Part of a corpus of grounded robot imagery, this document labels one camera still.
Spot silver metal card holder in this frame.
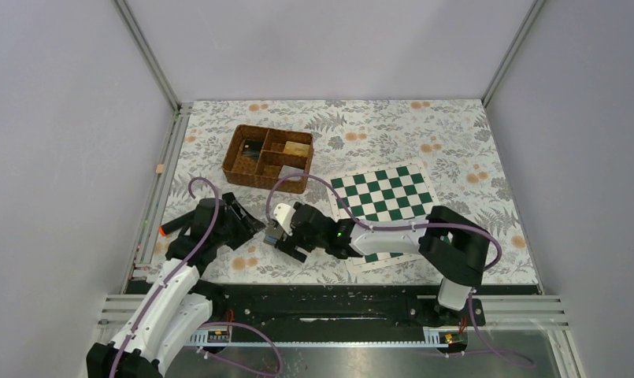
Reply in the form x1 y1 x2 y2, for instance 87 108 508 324
263 221 284 247

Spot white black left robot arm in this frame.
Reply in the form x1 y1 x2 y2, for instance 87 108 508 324
86 192 265 377

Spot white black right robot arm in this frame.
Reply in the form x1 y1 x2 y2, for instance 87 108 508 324
264 202 492 324

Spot black cards in basket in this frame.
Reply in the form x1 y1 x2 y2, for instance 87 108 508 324
241 139 265 162

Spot gold cards in basket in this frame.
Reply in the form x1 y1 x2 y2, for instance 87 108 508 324
283 141 310 157

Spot black microphone orange tip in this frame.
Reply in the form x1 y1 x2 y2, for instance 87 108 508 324
158 213 194 237

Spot brown woven divided basket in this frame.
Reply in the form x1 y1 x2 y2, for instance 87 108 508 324
222 124 314 189

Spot green white chessboard mat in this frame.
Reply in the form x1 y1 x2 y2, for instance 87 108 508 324
324 157 448 273

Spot floral patterned table mat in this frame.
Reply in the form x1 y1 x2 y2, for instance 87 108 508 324
161 99 539 290

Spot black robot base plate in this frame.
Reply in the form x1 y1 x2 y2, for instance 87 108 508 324
191 281 486 343

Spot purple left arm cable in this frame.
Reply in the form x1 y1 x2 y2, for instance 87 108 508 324
106 176 284 378

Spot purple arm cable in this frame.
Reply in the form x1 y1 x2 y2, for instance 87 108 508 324
265 172 538 372
106 176 284 378

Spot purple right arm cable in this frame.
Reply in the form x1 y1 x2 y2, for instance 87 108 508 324
265 172 538 372

